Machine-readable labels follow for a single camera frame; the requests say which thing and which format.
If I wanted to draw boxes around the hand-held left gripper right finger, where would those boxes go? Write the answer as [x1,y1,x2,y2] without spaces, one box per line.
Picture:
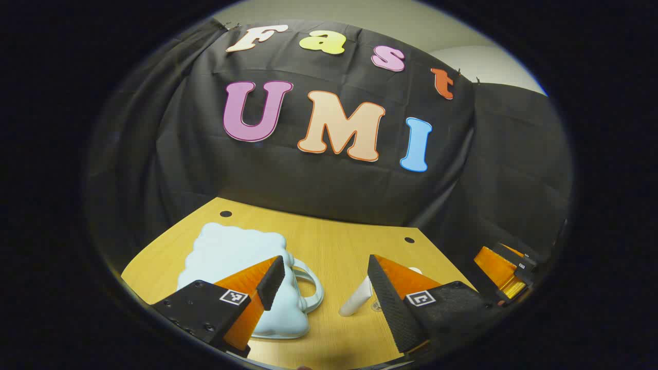
[367,254,507,355]

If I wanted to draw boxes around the black backdrop cloth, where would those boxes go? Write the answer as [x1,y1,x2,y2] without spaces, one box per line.
[85,18,574,309]

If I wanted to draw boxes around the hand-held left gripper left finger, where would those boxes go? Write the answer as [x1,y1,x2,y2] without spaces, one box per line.
[151,255,286,359]

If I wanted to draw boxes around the white pump bottle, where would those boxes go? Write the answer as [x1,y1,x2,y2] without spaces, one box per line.
[370,266,423,313]

